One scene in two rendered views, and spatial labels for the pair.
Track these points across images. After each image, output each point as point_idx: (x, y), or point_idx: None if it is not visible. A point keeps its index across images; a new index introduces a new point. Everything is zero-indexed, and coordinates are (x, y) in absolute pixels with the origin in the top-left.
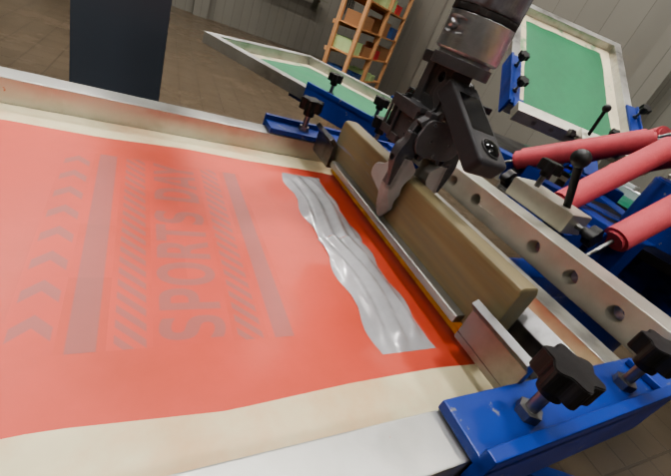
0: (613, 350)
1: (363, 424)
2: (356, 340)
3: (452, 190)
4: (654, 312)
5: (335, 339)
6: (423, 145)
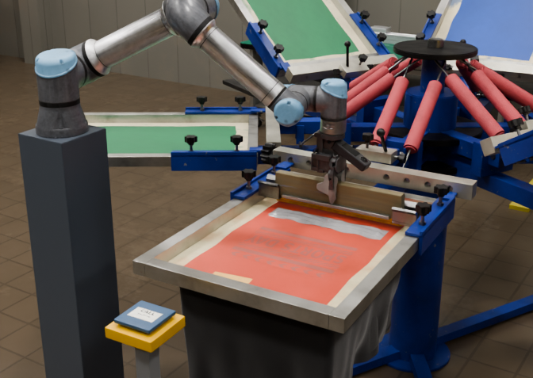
0: None
1: None
2: (370, 241)
3: None
4: (437, 176)
5: (366, 243)
6: (338, 168)
